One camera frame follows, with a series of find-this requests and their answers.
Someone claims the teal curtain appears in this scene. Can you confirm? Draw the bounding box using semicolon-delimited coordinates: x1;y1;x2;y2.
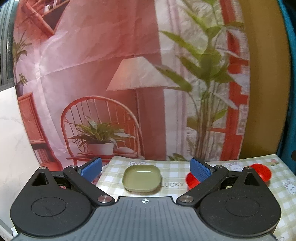
276;0;296;162

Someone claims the green square plate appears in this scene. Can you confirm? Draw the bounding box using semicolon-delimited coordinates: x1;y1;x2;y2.
122;165;162;193

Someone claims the white marble board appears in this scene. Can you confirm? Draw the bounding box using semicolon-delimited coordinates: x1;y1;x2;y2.
1;87;39;227

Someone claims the printed room backdrop tapestry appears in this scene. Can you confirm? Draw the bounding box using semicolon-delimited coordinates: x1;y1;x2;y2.
13;1;250;171

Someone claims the green plaid bunny cloth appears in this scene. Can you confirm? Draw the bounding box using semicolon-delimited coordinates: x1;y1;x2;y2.
95;153;296;241

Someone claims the red plastic bowl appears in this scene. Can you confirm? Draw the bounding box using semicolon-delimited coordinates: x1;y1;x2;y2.
185;172;200;190
250;163;272;182

